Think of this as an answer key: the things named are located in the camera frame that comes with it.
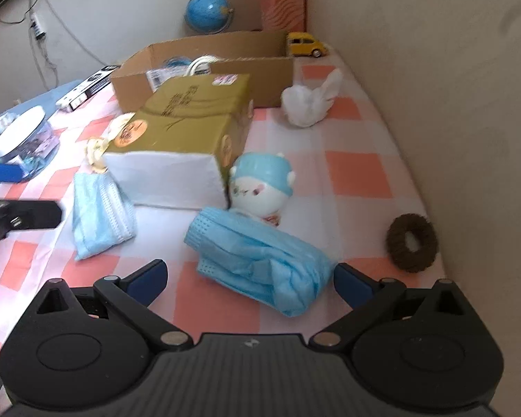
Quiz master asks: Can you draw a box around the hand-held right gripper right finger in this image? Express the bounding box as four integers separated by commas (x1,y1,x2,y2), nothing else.
308,262,477,351

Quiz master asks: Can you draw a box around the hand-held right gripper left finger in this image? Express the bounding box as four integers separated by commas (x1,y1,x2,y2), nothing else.
26,259,192,351

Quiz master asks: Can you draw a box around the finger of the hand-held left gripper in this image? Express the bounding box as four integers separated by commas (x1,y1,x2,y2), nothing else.
0,199,64,231

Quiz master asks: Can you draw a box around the brown knitted scrunchie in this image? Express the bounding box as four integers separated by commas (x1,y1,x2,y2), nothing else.
386,213,438,273

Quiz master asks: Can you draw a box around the blue face mask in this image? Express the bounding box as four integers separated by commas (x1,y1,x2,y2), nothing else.
183,207,337,319
72,169,138,262

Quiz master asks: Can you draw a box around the cream fabric piece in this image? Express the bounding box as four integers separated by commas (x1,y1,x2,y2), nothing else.
85,113,135,175

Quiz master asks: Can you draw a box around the blue white plush toy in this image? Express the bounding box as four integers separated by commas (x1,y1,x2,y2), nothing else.
228,152,297,228

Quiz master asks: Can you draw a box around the white cloth bundle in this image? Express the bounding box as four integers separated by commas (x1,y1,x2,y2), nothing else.
280,68,345,128

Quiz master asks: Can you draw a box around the blue flat box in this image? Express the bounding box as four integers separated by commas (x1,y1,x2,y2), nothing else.
0,162,24,183

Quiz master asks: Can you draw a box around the clear jar with white lid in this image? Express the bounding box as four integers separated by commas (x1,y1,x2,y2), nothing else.
0,106,60,181

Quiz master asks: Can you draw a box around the black white long box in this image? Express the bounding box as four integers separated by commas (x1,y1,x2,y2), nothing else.
56,64,122,114

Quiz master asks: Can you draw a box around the gold cardboard box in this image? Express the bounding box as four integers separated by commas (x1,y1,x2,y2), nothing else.
102,73,255,211

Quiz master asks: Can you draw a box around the white power strip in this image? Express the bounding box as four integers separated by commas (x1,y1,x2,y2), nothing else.
30,13,47,41

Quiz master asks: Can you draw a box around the yellow toy car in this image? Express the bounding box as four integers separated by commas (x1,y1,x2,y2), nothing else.
285,32,329,58

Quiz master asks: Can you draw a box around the blue globe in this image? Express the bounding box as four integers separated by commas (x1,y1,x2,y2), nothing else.
184,0,235,35

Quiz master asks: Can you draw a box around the white cable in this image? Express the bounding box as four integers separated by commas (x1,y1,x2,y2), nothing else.
41,0,118,67

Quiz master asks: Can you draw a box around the white rope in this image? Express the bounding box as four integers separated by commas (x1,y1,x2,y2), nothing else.
187,54,222,75

